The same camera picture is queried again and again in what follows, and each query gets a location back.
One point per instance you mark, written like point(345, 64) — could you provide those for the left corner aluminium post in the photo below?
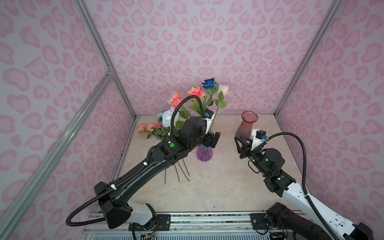
point(100, 46)

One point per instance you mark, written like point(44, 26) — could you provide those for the pink red rose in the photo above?
point(174, 101)
point(197, 91)

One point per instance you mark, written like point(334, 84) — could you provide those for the white blue rose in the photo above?
point(166, 118)

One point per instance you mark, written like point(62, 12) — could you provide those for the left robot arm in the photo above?
point(115, 203)

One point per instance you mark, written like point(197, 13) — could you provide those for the right aluminium frame post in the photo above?
point(322, 29)

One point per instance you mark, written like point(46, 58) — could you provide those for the cream pink rose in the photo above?
point(221, 91)

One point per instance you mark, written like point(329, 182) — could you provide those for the left aluminium frame bar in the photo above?
point(20, 205)

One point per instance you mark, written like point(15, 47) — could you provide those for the dark blue rose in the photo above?
point(210, 87)

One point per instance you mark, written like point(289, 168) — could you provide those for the purple blue glass vase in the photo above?
point(204, 154)

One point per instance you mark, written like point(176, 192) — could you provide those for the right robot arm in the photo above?
point(321, 223)

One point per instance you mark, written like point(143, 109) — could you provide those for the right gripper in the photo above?
point(245, 149)

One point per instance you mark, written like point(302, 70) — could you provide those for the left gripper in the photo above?
point(208, 141)

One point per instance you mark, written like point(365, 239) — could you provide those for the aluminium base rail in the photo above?
point(213, 226)

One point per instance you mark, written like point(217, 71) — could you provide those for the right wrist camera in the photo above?
point(259, 138)

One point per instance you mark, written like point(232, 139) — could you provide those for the pink rose bunch on table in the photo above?
point(159, 132)

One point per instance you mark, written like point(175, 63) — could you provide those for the red grey glass vase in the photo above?
point(246, 127)

